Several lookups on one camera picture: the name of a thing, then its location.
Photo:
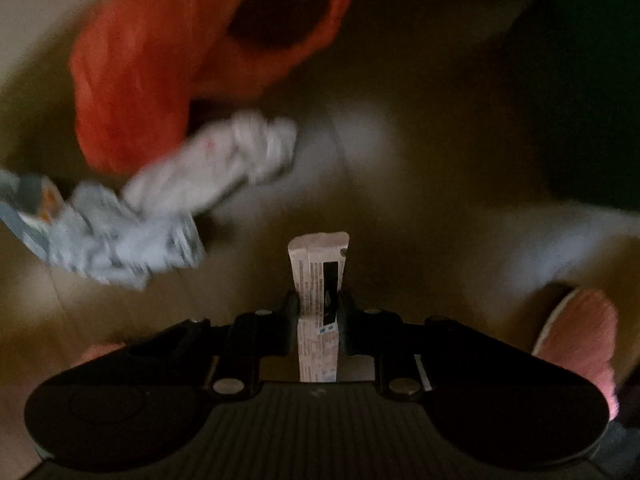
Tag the grey wrapper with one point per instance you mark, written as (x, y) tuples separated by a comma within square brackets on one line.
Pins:
[(100, 230)]

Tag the orange plastic bag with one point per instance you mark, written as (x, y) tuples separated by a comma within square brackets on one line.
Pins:
[(140, 60)]

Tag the white tissue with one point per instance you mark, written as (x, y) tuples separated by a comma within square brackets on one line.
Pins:
[(215, 160)]

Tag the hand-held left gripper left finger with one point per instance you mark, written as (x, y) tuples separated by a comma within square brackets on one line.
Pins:
[(290, 330)]

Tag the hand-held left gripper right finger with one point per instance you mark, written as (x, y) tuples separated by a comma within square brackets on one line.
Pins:
[(346, 330)]

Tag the pink fuzzy slipper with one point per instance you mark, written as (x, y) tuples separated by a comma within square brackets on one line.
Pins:
[(585, 340)]

